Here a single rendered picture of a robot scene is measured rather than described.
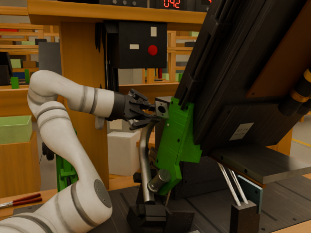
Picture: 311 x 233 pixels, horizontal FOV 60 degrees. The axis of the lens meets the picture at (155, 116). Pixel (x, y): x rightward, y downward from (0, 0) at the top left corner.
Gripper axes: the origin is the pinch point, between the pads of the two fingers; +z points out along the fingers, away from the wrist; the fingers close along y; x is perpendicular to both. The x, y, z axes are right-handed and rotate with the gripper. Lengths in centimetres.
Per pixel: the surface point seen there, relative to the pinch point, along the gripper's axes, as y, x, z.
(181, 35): 578, 359, 322
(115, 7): 28.6, -10.3, -16.0
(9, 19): 771, 654, -152
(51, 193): -10, 50, -21
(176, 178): -20.8, -2.4, 2.6
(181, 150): -14.1, -4.9, 3.6
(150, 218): -28.0, 8.2, -0.2
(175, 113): -3.4, -6.1, 2.9
